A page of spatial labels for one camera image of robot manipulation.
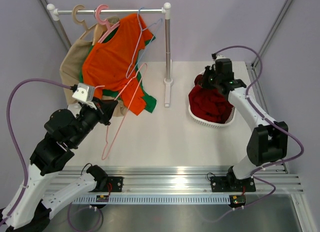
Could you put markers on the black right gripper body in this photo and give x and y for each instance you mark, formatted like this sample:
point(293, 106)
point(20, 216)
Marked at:
point(211, 80)

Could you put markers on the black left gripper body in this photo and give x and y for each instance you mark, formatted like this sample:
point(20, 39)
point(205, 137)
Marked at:
point(89, 118)

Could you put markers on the dark red t shirt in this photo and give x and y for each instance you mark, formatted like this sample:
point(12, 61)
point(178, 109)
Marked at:
point(208, 104)

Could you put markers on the pink plastic hanger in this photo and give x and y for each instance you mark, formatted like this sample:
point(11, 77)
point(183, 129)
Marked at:
point(107, 149)
point(103, 28)

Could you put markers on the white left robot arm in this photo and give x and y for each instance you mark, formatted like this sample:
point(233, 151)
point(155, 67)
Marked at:
point(31, 212)

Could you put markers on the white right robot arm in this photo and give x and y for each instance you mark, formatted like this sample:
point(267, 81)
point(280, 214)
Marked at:
point(268, 141)

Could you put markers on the orange t shirt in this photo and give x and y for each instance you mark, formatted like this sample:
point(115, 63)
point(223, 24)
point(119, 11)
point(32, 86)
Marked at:
point(107, 63)

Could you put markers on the green t shirt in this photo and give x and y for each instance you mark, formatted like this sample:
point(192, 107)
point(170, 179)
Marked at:
point(150, 101)

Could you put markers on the beige t shirt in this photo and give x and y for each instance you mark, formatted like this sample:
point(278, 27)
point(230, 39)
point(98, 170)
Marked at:
point(70, 69)

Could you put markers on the white plastic laundry basket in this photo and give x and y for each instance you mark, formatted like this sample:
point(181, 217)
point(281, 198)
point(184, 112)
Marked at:
point(211, 124)

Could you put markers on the white metal clothes rack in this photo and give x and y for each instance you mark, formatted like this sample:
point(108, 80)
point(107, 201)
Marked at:
point(165, 10)

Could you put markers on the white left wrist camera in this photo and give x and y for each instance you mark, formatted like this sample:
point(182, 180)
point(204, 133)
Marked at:
point(84, 94)

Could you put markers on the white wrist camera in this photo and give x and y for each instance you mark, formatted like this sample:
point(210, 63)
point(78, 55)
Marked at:
point(216, 57)
point(84, 94)

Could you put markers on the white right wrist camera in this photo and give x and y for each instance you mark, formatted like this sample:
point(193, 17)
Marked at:
point(216, 57)

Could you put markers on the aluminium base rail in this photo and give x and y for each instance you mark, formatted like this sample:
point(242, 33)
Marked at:
point(194, 180)

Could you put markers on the white slotted cable duct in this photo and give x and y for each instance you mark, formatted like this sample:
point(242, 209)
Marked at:
point(153, 200)

